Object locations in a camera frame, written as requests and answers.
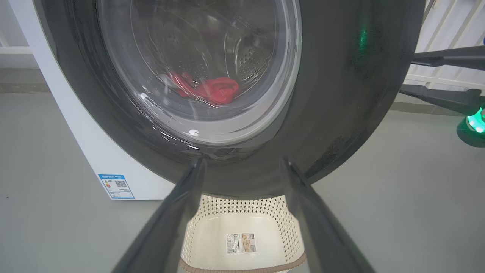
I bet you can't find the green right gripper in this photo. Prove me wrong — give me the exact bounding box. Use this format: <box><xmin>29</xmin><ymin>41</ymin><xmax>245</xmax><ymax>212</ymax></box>
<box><xmin>400</xmin><ymin>45</ymin><xmax>485</xmax><ymax>148</ymax></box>

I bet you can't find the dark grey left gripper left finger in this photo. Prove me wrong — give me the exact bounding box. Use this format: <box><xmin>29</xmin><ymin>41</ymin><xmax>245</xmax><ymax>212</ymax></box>
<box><xmin>112</xmin><ymin>157</ymin><xmax>207</xmax><ymax>273</ymax></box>

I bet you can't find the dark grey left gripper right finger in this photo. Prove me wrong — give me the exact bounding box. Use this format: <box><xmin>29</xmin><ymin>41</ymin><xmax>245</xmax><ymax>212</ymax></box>
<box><xmin>282</xmin><ymin>158</ymin><xmax>375</xmax><ymax>273</ymax></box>

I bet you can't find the black round glass washer door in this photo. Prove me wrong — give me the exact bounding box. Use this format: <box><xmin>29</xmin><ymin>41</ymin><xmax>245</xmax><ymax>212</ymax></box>
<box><xmin>33</xmin><ymin>0</ymin><xmax>427</xmax><ymax>198</ymax></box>

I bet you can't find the red and white garment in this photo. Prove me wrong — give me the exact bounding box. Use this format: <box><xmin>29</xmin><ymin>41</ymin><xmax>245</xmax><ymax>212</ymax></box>
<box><xmin>167</xmin><ymin>72</ymin><xmax>240</xmax><ymax>105</ymax></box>

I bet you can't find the cream perforated laundry basket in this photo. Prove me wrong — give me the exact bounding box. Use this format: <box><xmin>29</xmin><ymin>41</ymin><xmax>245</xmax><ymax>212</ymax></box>
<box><xmin>179</xmin><ymin>194</ymin><xmax>307</xmax><ymax>273</ymax></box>

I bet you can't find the paper label inside basket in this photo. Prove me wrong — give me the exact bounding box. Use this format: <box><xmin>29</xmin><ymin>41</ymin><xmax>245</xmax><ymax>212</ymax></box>
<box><xmin>226</xmin><ymin>232</ymin><xmax>257</xmax><ymax>254</ymax></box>

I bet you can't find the white washing machine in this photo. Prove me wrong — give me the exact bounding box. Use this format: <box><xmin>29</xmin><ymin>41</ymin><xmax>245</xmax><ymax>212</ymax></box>
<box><xmin>8</xmin><ymin>0</ymin><xmax>175</xmax><ymax>201</ymax></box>

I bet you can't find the blue energy label sticker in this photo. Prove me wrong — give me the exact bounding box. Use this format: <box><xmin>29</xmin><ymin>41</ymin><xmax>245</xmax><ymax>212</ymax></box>
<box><xmin>98</xmin><ymin>174</ymin><xmax>135</xmax><ymax>199</ymax></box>

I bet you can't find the white railing frame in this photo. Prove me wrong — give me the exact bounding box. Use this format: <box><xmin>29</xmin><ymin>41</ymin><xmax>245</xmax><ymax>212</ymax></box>
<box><xmin>404</xmin><ymin>0</ymin><xmax>485</xmax><ymax>90</ymax></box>

